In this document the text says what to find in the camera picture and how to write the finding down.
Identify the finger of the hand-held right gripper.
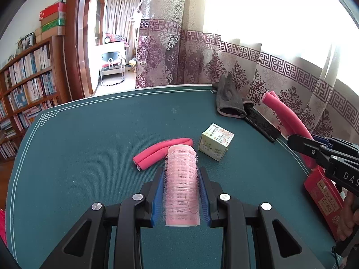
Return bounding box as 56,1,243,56
313,134,359,160
287,134,331,170

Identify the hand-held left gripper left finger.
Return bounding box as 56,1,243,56
39,167,165,269

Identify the plain beige curtain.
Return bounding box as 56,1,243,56
105,0,143,44

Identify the green cardboard box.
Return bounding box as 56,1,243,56
42,19,66,33

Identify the person's right hand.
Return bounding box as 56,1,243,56
337,193,359,241

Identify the brown cardboard box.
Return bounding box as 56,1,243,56
41,12,66,24

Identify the black embossed tray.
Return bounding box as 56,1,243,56
244,105,281,142

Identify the tan cardboard box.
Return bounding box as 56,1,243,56
42,26,66,37

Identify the wooden bookshelf with books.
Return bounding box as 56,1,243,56
0,35,70,161

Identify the purple patterned curtain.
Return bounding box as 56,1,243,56
135,0,359,157

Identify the pink hair roller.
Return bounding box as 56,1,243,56
163,144,201,227

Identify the standing picture frame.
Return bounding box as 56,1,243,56
17,34,35,51

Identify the metal frame chair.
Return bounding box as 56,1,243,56
99,51,126,86

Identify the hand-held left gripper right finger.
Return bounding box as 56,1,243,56
199,167,323,269

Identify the red rectangular tin box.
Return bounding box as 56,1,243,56
304,167,344,240

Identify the wooden door frame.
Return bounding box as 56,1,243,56
62,0,97,101

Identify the red cardboard box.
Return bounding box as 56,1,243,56
39,2,67,20

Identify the pink foam curler rod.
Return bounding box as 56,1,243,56
132,138,194,171
262,90,323,174

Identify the yellow and white carton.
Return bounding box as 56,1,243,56
199,123,234,162

